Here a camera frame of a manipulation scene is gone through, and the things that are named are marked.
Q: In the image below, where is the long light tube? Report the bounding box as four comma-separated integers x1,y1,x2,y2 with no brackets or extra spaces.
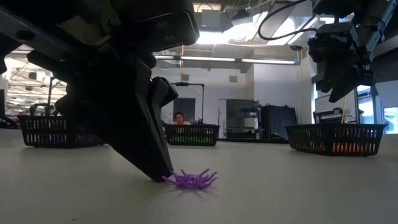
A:
154,54,302,67

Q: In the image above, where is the gray table mat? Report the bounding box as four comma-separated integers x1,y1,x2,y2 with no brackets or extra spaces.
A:
0,128,398,224

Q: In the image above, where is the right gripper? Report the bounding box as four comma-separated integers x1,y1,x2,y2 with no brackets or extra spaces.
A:
307,21,377,104

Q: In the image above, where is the person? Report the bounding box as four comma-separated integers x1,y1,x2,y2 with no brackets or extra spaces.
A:
172,111,192,126

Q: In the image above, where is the purple plastic spider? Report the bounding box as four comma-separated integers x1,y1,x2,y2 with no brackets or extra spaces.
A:
160,168,219,191

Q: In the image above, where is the black plastic basket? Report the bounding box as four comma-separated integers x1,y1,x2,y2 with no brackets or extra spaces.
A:
284,123,388,157
17,114,106,149
164,123,221,147

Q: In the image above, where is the yellow hanging cable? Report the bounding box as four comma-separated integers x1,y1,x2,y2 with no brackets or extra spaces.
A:
340,95,348,124

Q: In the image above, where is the white screen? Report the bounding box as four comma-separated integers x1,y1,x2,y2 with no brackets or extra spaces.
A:
314,89,359,114

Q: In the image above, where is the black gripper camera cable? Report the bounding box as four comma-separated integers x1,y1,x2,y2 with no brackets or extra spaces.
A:
257,0,318,42

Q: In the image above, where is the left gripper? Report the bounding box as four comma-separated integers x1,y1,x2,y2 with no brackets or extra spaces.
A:
26,42,180,182

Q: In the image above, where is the gray equipment cabinet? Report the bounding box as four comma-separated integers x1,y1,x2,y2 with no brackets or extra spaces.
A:
225,99,261,139

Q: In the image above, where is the silver ventilation hood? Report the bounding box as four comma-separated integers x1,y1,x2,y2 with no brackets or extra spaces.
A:
287,12,318,51

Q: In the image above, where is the black panel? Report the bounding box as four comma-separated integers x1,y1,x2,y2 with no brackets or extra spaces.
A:
260,104,300,141

